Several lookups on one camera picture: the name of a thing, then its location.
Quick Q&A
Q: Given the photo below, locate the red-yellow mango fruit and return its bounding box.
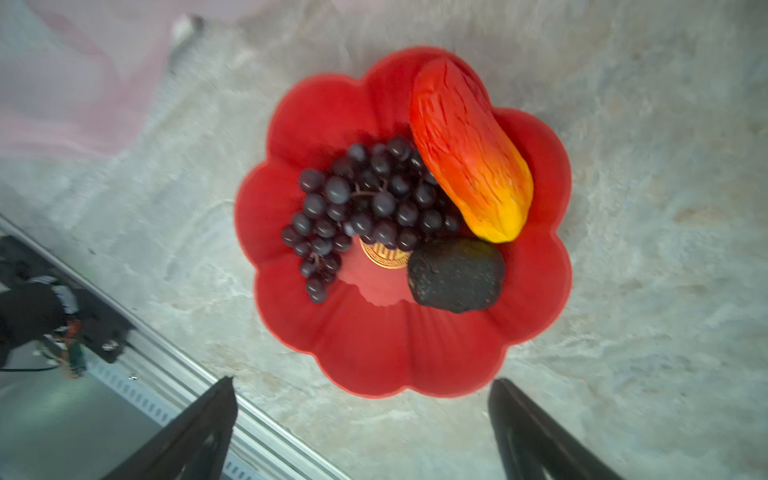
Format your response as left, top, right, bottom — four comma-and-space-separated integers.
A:
410, 58, 534, 244

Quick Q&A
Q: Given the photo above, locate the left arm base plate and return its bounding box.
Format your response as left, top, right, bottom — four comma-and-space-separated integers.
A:
1, 235, 135, 363

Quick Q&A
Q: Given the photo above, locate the dark grape bunch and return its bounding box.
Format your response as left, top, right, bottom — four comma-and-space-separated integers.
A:
281, 137, 464, 304

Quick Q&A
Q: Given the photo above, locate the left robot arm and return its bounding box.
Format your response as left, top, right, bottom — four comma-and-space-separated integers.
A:
1, 284, 66, 366

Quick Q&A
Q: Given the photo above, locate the dark avocado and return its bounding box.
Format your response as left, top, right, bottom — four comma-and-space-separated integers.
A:
407, 237, 506, 314

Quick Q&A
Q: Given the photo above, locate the aluminium front rail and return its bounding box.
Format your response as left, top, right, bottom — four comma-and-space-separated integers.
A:
0, 212, 355, 480

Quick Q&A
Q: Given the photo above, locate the red flower-shaped plate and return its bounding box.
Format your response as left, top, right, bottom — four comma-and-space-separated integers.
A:
234, 47, 572, 398

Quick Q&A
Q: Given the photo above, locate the pink plastic bag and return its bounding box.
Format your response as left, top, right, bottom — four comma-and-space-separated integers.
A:
0, 0, 385, 160

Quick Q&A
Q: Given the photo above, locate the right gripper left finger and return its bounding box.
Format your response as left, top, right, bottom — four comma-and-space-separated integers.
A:
106, 377, 238, 480

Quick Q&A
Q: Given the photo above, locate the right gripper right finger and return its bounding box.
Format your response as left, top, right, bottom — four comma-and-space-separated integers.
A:
488, 378, 621, 480

